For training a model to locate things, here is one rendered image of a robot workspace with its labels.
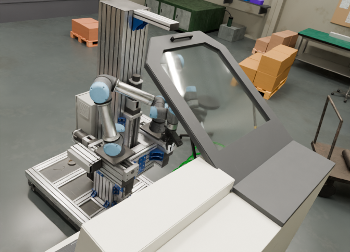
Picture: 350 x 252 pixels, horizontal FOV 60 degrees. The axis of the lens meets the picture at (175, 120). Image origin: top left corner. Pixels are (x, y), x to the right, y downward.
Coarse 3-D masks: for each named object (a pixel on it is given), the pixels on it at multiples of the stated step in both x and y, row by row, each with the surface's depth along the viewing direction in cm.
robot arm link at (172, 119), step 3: (168, 108) 197; (168, 111) 194; (171, 111) 193; (168, 114) 194; (171, 114) 193; (168, 117) 194; (171, 117) 194; (174, 117) 194; (168, 120) 197; (171, 120) 196; (174, 120) 196; (177, 120) 197; (171, 123) 197; (174, 123) 197; (177, 123) 199
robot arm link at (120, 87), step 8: (112, 80) 194; (112, 88) 196; (120, 88) 197; (128, 88) 198; (136, 88) 202; (128, 96) 201; (136, 96) 200; (144, 96) 201; (152, 96) 203; (160, 96) 208; (152, 104) 203
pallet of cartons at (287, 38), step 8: (280, 32) 820; (288, 32) 835; (256, 40) 830; (264, 40) 829; (272, 40) 798; (280, 40) 785; (288, 40) 808; (296, 40) 854; (256, 48) 837; (264, 48) 822
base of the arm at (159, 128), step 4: (152, 120) 259; (152, 124) 258; (156, 124) 256; (160, 124) 257; (164, 124) 259; (152, 128) 258; (156, 128) 257; (160, 128) 258; (164, 128) 260; (156, 132) 258; (160, 132) 259
